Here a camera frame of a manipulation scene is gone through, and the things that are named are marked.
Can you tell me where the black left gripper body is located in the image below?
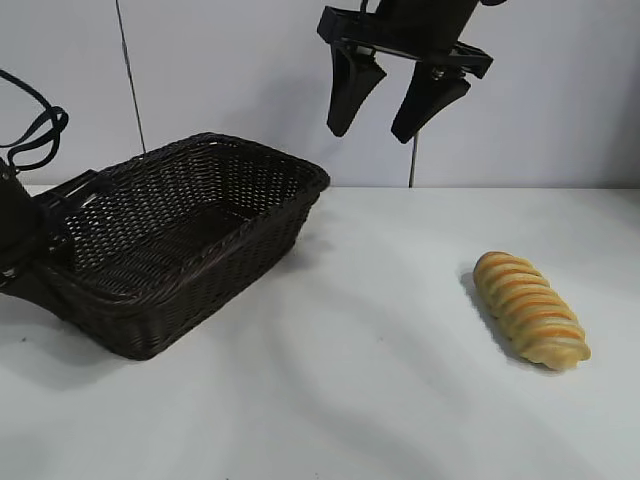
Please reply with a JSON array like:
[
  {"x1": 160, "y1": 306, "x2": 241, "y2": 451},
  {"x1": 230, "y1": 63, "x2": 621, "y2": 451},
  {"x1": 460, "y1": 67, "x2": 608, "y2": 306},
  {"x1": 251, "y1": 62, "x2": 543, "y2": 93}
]
[{"x1": 0, "y1": 158, "x2": 115, "y2": 274}]

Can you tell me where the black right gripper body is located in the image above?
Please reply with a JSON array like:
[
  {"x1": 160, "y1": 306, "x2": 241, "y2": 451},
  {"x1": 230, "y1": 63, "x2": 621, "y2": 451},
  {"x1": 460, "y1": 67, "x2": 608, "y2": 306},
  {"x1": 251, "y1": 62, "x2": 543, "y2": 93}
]
[{"x1": 317, "y1": 0, "x2": 495, "y2": 80}]

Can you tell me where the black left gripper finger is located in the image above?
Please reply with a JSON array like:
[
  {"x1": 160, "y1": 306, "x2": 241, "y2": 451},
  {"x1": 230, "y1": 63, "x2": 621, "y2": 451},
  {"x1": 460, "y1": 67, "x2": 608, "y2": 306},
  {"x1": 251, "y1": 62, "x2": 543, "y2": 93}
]
[
  {"x1": 0, "y1": 262, "x2": 64, "y2": 316},
  {"x1": 47, "y1": 232, "x2": 76, "y2": 274}
]

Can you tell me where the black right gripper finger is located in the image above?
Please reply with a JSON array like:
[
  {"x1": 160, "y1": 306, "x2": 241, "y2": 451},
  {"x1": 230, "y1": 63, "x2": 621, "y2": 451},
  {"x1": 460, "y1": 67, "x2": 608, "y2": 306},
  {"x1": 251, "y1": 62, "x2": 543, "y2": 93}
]
[
  {"x1": 326, "y1": 42, "x2": 388, "y2": 137},
  {"x1": 390, "y1": 64, "x2": 472, "y2": 144}
]

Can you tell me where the dark brown woven wicker basket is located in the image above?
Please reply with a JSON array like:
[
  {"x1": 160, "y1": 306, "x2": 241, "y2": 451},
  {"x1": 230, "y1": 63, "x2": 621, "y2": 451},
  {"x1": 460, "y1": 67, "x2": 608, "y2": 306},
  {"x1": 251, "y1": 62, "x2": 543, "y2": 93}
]
[{"x1": 34, "y1": 131, "x2": 332, "y2": 362}]

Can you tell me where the long twisted striped bread loaf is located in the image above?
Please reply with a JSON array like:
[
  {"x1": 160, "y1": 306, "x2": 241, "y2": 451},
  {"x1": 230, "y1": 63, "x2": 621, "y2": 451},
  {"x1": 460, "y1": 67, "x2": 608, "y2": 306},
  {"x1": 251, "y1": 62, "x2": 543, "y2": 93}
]
[{"x1": 472, "y1": 251, "x2": 593, "y2": 372}]

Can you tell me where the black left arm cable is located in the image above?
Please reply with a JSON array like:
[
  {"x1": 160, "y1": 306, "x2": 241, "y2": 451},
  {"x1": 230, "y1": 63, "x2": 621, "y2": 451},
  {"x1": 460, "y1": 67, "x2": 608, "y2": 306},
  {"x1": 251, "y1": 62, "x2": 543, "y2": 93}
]
[{"x1": 0, "y1": 69, "x2": 70, "y2": 170}]

